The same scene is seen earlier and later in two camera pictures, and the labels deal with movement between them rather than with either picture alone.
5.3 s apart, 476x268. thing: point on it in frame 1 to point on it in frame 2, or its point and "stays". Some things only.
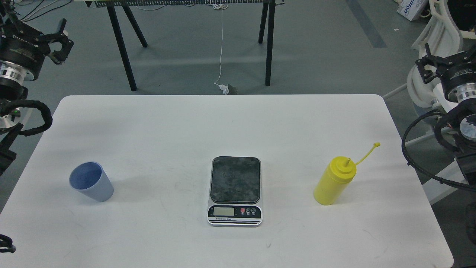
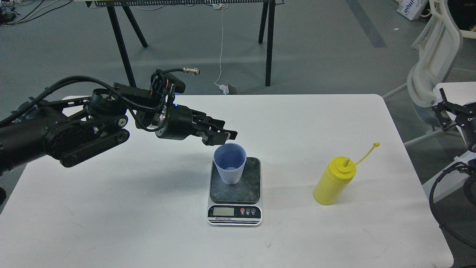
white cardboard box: [410, 9] stays
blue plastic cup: [90, 179] to [230, 158]
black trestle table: [110, 4] stays
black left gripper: [22, 50] to [181, 122]
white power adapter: [225, 89] stays
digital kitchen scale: [235, 192] stays
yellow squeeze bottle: [338, 174] stays
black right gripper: [458, 69] to [465, 117]
